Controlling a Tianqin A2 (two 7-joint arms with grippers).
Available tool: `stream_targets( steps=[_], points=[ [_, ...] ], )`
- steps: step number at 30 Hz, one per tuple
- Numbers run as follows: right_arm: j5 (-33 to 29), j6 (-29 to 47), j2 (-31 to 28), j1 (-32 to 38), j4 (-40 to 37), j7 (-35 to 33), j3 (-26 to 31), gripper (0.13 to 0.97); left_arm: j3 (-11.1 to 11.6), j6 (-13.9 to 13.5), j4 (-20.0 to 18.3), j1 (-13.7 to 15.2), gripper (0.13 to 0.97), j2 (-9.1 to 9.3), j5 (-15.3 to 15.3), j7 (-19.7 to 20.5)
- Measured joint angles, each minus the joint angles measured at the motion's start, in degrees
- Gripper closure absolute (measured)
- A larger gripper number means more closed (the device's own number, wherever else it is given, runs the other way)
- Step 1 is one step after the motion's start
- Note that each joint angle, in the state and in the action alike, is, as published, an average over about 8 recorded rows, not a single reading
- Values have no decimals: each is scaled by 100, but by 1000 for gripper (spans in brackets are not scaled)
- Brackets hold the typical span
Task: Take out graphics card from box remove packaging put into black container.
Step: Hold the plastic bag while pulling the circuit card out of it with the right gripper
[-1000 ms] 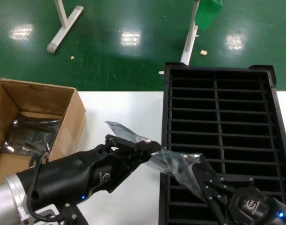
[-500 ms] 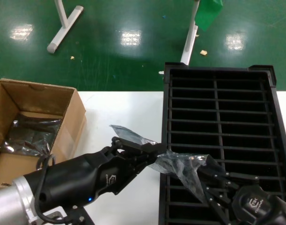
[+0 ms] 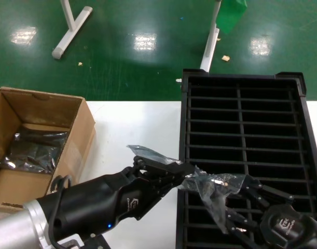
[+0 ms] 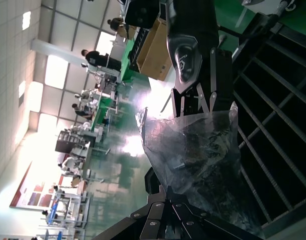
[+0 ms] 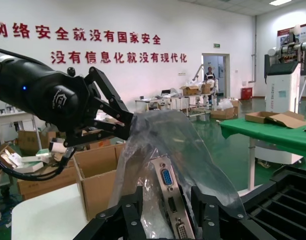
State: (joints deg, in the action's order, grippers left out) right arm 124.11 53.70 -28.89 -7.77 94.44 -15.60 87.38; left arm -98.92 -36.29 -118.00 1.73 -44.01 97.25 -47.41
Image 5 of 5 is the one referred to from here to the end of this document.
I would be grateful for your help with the white wall pipe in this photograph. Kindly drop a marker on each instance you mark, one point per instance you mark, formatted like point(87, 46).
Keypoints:
point(255, 50)

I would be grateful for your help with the graphics card with metal bracket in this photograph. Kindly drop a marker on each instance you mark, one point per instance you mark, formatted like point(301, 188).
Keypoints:
point(165, 180)

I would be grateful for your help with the green exit sign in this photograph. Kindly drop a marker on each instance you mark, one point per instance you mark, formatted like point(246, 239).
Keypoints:
point(217, 45)

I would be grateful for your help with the white T-foot table leg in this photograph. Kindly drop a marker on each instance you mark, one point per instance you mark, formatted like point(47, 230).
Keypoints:
point(252, 162)

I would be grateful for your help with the cardboard box with flaps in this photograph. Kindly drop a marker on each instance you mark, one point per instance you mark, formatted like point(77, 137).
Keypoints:
point(221, 113)

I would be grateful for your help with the grey door frame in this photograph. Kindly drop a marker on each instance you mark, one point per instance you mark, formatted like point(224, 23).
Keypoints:
point(228, 75)

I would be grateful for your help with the white plastic bag pile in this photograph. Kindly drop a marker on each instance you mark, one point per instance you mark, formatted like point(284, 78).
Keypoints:
point(224, 103)

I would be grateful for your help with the green tablecloth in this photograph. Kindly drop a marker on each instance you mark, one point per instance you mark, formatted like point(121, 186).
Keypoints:
point(268, 130)

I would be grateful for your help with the brown cardboard box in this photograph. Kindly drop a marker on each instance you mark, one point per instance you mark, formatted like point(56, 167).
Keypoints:
point(97, 170)

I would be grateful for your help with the flat open cardboard box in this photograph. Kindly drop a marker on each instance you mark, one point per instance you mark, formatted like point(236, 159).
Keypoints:
point(275, 117)

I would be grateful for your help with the large brown carton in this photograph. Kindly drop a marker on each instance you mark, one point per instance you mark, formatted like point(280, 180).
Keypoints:
point(30, 142)
point(42, 186)

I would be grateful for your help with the small cardboard box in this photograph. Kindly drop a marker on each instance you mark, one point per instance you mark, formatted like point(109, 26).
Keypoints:
point(189, 90)
point(205, 88)

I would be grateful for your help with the tall white wheeled robot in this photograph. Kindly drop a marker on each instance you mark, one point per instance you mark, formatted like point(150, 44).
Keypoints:
point(283, 85)

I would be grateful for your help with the grey antistatic bag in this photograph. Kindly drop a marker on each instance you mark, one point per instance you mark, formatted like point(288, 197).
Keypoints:
point(172, 135)

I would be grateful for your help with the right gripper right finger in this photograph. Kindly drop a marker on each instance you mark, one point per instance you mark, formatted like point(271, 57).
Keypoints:
point(212, 220)

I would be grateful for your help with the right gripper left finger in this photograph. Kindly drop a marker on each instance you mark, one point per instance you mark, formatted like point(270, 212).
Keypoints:
point(132, 220)

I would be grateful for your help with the pipe frame workbench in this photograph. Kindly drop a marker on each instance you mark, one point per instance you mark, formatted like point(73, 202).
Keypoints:
point(167, 102)

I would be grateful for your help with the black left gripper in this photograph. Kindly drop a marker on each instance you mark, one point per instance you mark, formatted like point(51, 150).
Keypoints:
point(42, 95)

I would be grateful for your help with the small white humanoid robot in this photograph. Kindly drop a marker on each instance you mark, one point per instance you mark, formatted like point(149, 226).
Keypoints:
point(211, 80)

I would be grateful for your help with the black slotted container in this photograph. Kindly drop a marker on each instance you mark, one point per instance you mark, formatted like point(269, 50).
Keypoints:
point(260, 195)

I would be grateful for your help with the red cabinet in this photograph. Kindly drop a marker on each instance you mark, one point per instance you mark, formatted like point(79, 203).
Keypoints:
point(246, 93)

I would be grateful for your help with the wide white wall poster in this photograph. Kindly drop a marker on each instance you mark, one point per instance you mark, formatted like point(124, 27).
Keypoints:
point(283, 37)

